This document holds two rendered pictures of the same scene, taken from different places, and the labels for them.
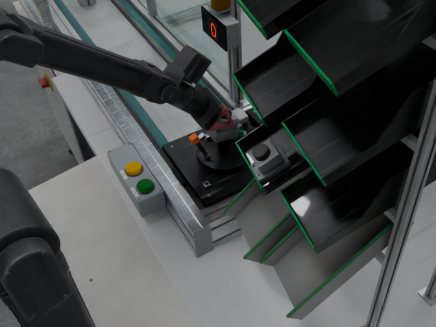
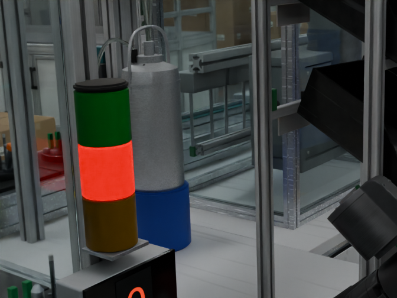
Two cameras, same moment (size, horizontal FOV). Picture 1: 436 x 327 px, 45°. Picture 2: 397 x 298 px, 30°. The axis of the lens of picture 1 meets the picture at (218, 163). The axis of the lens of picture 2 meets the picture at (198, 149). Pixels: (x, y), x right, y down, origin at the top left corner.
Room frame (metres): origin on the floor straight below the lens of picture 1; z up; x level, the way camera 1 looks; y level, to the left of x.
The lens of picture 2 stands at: (1.38, 0.60, 1.51)
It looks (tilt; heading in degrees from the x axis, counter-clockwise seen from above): 14 degrees down; 246
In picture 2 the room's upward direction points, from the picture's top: 2 degrees counter-clockwise
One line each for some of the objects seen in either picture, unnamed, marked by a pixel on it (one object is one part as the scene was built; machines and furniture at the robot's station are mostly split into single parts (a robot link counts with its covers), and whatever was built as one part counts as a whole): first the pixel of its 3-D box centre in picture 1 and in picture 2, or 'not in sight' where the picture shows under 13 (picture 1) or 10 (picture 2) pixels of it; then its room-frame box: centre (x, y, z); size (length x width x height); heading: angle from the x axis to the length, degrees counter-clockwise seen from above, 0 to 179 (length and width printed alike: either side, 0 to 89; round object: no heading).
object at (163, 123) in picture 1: (181, 106); not in sight; (1.24, 0.09, 0.91); 0.84 x 0.28 x 0.10; 26
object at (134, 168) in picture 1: (133, 169); not in sight; (0.94, 0.21, 0.96); 0.04 x 0.04 x 0.02
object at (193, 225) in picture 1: (130, 132); not in sight; (1.14, 0.24, 0.91); 0.89 x 0.06 x 0.11; 26
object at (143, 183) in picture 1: (145, 187); not in sight; (0.88, 0.18, 0.96); 0.04 x 0.04 x 0.02
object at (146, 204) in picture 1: (135, 178); not in sight; (0.94, 0.21, 0.93); 0.21 x 0.07 x 0.06; 26
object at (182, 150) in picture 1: (224, 157); not in sight; (0.96, -0.02, 0.96); 0.24 x 0.24 x 0.02; 26
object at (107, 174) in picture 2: not in sight; (106, 167); (1.18, -0.04, 1.33); 0.05 x 0.05 x 0.05
